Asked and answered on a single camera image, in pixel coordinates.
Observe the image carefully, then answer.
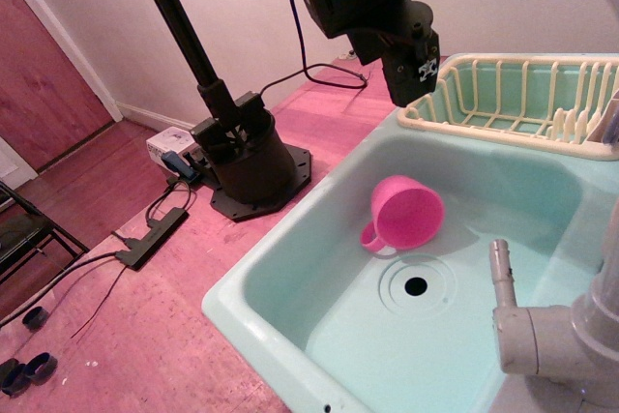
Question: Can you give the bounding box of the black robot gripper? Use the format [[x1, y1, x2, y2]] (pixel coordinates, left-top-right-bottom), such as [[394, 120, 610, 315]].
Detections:
[[345, 0, 440, 106]]

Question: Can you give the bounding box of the black robot base and column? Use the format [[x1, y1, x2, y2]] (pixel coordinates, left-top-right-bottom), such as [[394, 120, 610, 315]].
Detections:
[[154, 0, 311, 222]]

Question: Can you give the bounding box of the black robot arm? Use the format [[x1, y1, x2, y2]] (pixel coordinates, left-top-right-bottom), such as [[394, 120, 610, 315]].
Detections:
[[304, 0, 440, 107]]

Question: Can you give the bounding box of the pink plastic cup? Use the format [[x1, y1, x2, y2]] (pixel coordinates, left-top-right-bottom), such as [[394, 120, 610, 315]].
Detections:
[[360, 175, 446, 252]]

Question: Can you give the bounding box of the cream plastic dish rack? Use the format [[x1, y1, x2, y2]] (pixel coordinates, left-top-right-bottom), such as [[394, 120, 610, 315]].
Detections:
[[397, 54, 618, 161]]

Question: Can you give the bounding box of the white cardboard box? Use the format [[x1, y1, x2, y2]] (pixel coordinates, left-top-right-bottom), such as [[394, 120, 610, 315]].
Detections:
[[146, 127, 197, 176]]

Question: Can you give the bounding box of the blue clamp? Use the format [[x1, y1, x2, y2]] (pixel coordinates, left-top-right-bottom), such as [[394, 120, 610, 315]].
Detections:
[[161, 151, 198, 183]]

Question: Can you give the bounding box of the mint green toy sink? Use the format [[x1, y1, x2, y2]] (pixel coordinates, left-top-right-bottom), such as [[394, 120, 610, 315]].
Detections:
[[202, 108, 618, 412]]

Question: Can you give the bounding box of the grey toy faucet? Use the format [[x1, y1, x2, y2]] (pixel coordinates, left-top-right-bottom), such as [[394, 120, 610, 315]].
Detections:
[[489, 207, 618, 409]]

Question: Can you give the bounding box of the black usb hub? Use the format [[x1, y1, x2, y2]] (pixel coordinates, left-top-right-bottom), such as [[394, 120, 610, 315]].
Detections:
[[114, 207, 189, 271]]

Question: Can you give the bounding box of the wooden door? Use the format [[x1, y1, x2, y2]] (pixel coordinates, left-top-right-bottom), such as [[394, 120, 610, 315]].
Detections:
[[1, 0, 112, 172]]

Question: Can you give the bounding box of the black metal chair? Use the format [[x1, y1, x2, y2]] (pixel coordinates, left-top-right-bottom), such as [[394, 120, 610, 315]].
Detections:
[[1, 182, 90, 284]]

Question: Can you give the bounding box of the black tape roll pair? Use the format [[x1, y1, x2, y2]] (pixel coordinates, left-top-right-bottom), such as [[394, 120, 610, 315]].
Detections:
[[1, 352, 58, 397]]

